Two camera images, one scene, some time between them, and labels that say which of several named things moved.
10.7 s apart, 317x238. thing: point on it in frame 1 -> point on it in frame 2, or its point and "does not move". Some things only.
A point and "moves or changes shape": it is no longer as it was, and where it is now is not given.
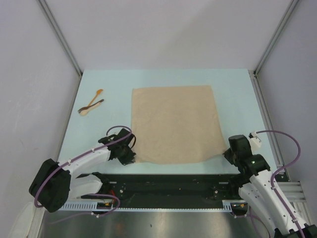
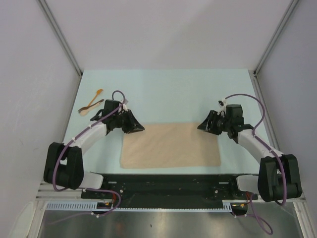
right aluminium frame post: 275,36 does not move
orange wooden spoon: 98,91 does not move
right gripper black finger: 227,154 -> 203,126
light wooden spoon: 85,111 does not move
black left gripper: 167,189 does not move
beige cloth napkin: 175,125 moves or changes shape
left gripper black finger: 127,160 -> 137,127
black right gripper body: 233,158 -> 219,123
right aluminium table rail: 265,117 does not move
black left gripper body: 127,152 -> 124,121
